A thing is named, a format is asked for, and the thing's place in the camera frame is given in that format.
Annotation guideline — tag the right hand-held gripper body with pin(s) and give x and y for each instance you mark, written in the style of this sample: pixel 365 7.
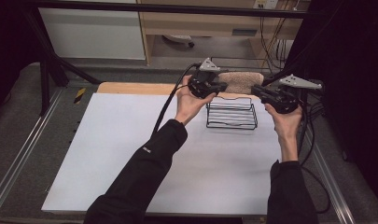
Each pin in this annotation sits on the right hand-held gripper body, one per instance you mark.
pixel 286 93

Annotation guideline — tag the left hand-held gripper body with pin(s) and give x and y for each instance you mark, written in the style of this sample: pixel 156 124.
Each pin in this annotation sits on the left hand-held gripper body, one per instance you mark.
pixel 205 81

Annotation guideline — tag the beige fluffy towel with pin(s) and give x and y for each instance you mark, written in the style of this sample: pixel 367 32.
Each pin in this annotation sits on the beige fluffy towel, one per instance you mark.
pixel 241 82

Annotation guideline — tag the person's left hand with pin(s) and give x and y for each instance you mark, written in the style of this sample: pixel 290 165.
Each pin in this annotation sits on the person's left hand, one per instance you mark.
pixel 189 104

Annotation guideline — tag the person's right hand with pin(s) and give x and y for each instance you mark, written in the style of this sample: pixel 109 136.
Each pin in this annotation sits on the person's right hand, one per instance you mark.
pixel 286 123

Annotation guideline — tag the white chair base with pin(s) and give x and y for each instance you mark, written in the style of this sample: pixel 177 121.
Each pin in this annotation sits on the white chair base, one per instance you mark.
pixel 180 39

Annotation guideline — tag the wooden desk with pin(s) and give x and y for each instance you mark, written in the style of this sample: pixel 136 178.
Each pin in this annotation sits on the wooden desk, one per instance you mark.
pixel 202 26

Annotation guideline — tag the black curtain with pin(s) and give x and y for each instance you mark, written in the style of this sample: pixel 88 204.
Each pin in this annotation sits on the black curtain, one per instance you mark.
pixel 351 77

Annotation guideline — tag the white power strip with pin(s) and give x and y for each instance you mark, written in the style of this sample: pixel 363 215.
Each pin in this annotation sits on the white power strip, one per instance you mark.
pixel 265 4

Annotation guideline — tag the white cabinet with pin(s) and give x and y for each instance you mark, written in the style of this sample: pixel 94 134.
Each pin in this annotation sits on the white cabinet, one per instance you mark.
pixel 91 32

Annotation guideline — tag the yellow black striped tape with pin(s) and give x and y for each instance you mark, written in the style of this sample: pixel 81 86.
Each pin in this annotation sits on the yellow black striped tape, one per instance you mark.
pixel 79 95

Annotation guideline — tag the aluminium rail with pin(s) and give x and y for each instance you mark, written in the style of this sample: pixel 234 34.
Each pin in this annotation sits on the aluminium rail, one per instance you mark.
pixel 20 155
pixel 328 180

